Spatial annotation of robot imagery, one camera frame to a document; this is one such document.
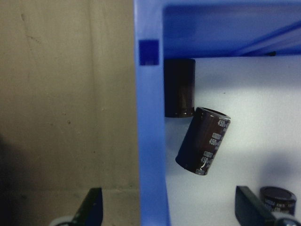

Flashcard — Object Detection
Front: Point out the blue bin with capacitors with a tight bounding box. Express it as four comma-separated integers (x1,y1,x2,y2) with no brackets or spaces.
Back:
133,0,301,226

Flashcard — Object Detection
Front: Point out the dark cylindrical capacitor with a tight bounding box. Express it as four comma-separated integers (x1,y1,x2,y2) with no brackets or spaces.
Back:
175,106,231,177
164,58,196,118
260,186,297,216

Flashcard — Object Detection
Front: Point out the white foam bin liner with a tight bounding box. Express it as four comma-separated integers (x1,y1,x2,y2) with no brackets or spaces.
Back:
164,56,301,226

